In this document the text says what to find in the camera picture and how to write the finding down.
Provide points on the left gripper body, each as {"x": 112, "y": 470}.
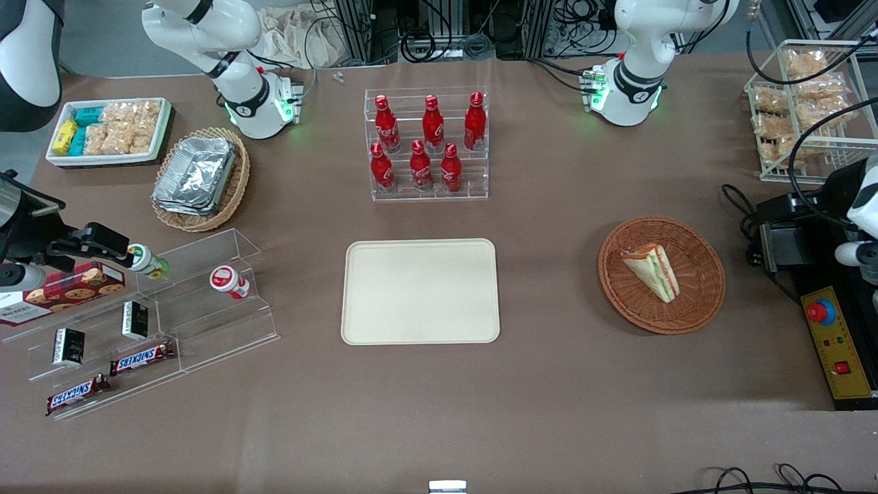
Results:
{"x": 838, "y": 186}

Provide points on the triangle sandwich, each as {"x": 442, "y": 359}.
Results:
{"x": 655, "y": 274}

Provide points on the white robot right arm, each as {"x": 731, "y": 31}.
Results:
{"x": 206, "y": 34}

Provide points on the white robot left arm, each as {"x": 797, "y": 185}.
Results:
{"x": 645, "y": 41}

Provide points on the aluminium foil tray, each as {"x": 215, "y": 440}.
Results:
{"x": 195, "y": 171}
{"x": 178, "y": 209}

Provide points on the light wicker basket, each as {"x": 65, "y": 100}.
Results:
{"x": 236, "y": 185}

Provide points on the brown wicker basket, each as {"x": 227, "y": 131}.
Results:
{"x": 699, "y": 274}

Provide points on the beige plastic tray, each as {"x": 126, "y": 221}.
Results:
{"x": 420, "y": 291}

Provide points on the red tartan cookie box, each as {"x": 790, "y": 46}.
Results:
{"x": 75, "y": 288}

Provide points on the green lid yoghurt cup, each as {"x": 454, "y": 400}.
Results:
{"x": 145, "y": 259}

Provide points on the white plastic bin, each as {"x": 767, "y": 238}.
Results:
{"x": 103, "y": 160}

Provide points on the small black chocolate box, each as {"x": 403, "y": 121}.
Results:
{"x": 135, "y": 320}
{"x": 68, "y": 346}

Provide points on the black grey box device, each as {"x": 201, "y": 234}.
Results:
{"x": 782, "y": 247}

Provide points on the clear fried snack bag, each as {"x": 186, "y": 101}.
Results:
{"x": 806, "y": 65}
{"x": 778, "y": 156}
{"x": 769, "y": 127}
{"x": 820, "y": 89}
{"x": 772, "y": 99}
{"x": 833, "y": 116}

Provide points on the clear rice cracker bag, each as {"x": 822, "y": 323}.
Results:
{"x": 143, "y": 139}
{"x": 118, "y": 113}
{"x": 147, "y": 113}
{"x": 118, "y": 140}
{"x": 96, "y": 139}

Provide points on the teal snack packet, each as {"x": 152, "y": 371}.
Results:
{"x": 89, "y": 116}
{"x": 78, "y": 142}

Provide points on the yellow snack packet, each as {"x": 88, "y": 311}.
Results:
{"x": 65, "y": 136}

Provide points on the brown Snickers bar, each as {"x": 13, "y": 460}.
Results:
{"x": 140, "y": 358}
{"x": 75, "y": 394}

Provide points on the red lid yoghurt cup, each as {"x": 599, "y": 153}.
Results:
{"x": 225, "y": 280}

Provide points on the clear acrylic stepped display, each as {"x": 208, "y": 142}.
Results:
{"x": 206, "y": 322}

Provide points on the yellow emergency stop box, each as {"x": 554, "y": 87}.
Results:
{"x": 840, "y": 343}

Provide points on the black control box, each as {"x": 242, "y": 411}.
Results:
{"x": 857, "y": 405}

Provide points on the beige cloth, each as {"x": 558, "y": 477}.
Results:
{"x": 288, "y": 41}

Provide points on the red cola bottle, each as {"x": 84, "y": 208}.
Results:
{"x": 475, "y": 127}
{"x": 433, "y": 127}
{"x": 387, "y": 130}
{"x": 451, "y": 173}
{"x": 421, "y": 170}
{"x": 382, "y": 171}

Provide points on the clear acrylic bottle rack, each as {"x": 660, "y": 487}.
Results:
{"x": 405, "y": 196}

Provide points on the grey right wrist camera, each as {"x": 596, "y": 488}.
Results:
{"x": 20, "y": 276}

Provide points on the aluminium frame post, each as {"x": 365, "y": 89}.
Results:
{"x": 357, "y": 27}

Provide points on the silver metal bracket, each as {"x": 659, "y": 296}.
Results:
{"x": 447, "y": 488}

